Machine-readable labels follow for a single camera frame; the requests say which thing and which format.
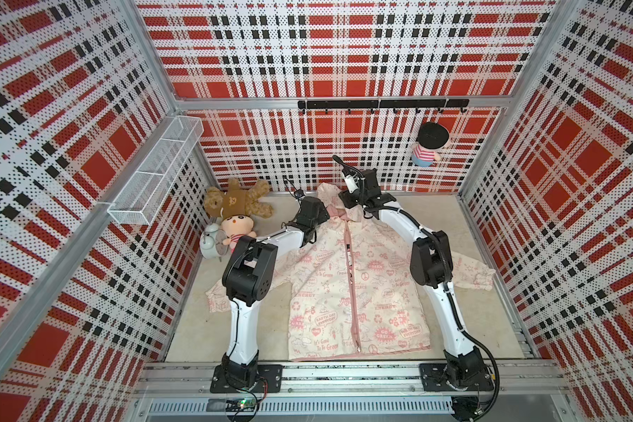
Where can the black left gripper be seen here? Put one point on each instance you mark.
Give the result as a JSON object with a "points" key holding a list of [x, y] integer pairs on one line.
{"points": [[323, 214]]}

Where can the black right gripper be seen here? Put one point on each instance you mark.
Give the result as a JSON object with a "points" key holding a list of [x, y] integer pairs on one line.
{"points": [[345, 197]]}

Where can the cream pink printed jacket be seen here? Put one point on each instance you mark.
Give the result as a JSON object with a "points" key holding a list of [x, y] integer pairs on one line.
{"points": [[352, 291]]}

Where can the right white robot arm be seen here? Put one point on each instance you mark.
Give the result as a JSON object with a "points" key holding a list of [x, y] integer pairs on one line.
{"points": [[431, 267]]}

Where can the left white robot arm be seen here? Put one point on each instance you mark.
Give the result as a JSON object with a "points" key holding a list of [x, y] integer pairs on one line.
{"points": [[247, 280]]}

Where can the pink plush doll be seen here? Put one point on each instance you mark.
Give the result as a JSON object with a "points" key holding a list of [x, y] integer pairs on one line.
{"points": [[236, 227]]}

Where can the brown teddy bear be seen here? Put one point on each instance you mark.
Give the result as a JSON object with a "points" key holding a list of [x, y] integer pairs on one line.
{"points": [[237, 201]]}

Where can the blue striped hanging doll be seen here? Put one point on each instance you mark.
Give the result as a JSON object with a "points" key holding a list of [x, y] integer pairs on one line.
{"points": [[431, 138]]}

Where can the pale blue alarm clock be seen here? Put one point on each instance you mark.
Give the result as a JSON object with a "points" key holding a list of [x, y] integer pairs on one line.
{"points": [[212, 243]]}

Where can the green circuit board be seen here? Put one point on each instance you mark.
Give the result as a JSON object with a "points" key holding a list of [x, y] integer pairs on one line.
{"points": [[240, 405]]}

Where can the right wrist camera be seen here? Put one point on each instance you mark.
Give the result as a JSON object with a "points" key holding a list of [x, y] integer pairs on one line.
{"points": [[352, 184]]}

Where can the black hook rail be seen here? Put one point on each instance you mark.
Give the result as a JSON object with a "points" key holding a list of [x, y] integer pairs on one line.
{"points": [[350, 105]]}

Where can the white wire mesh basket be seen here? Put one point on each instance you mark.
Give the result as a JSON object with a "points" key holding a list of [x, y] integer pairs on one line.
{"points": [[145, 192]]}

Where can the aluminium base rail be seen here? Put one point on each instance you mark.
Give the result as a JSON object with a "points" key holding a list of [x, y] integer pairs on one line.
{"points": [[527, 390]]}

